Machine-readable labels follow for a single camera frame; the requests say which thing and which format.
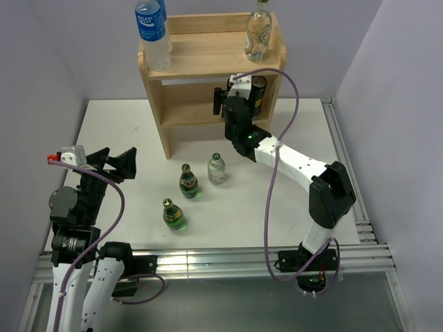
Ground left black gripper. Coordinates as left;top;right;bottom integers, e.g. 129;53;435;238
78;147;136;223

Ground black can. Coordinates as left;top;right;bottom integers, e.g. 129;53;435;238
250;75;267;118

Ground clear glass bottle green cap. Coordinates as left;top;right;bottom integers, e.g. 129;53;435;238
244;0;273;62

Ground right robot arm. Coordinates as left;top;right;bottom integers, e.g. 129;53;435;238
213;88;356;270

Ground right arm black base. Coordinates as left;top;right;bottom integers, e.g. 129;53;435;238
274;247;339;273

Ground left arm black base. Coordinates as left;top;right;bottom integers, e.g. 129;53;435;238
111;255;158;298

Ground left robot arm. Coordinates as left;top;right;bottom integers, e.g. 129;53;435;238
46;145;137;331

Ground wooden two-tier shelf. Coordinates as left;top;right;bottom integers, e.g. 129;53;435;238
138;12;287;158

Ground clear glass bottle on table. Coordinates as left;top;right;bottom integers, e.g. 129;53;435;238
208;153;226;185

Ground green glass bottle rear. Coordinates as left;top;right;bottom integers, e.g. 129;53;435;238
179;163;199;199

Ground green glass bottle front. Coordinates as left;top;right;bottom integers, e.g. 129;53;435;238
163;199;186;230

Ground front Pocari Sweat water bottle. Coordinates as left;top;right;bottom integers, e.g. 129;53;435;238
134;1;171;72

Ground pocari sweat water bottle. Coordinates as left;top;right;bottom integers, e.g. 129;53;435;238
134;1;171;72
157;0;172;52

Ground rear Pocari Sweat water bottle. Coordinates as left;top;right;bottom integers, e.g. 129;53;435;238
157;0;172;52

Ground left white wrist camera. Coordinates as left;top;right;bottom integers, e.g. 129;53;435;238
47;145;87;167

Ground aluminium frame right rail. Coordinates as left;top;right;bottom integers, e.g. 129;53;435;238
320;98;379;245

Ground aluminium frame rail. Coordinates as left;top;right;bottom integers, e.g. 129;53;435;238
33;243;397;283
320;98;379;245

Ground aluminium frame front rail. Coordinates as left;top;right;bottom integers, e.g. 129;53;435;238
33;243;397;283

